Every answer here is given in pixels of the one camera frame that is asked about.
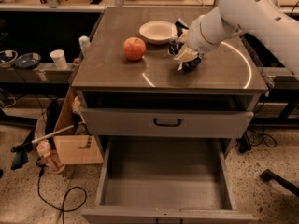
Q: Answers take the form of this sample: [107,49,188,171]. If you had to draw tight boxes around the white plastic bottle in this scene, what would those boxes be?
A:
[78,35,91,56]

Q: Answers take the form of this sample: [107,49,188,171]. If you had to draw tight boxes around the grey drawer cabinet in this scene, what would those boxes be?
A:
[71,6,269,224]

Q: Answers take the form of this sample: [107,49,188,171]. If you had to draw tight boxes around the small patterned bowl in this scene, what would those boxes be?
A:
[0,50,18,69]

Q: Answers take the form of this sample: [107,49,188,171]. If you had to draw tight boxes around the open grey middle drawer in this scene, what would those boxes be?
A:
[81,138,253,224]

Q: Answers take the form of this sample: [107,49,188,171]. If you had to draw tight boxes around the closed grey top drawer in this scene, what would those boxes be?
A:
[83,108,253,138]

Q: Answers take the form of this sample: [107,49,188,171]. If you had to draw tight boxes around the white-handled broom stick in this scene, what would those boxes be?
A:
[11,122,82,152]

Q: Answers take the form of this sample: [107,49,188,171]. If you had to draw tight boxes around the blue chip bag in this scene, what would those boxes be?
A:
[168,19,203,73]

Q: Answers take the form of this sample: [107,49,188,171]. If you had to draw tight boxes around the white bowl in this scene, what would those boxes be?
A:
[139,21,177,45]

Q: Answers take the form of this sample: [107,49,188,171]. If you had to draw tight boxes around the grey side shelf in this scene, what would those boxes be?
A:
[0,63,74,83]

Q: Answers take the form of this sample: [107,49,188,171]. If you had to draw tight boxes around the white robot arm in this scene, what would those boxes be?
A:
[175,0,299,79]

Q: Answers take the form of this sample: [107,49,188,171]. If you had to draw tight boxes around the white paper cup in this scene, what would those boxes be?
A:
[50,49,67,69]

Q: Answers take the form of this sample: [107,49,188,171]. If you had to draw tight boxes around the red apple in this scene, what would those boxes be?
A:
[123,37,146,61]

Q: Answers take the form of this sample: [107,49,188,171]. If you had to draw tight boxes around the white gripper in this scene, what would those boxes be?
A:
[174,15,218,71]

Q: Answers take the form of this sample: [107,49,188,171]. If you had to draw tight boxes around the black chair leg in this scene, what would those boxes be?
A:
[260,169,299,197]

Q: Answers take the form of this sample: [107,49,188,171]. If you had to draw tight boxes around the cardboard box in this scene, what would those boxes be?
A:
[53,88,103,165]

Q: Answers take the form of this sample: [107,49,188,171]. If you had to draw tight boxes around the dark blue plate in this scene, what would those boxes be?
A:
[15,52,41,69]

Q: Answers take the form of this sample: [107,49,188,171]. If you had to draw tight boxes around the black floor cable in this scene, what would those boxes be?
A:
[36,166,88,224]

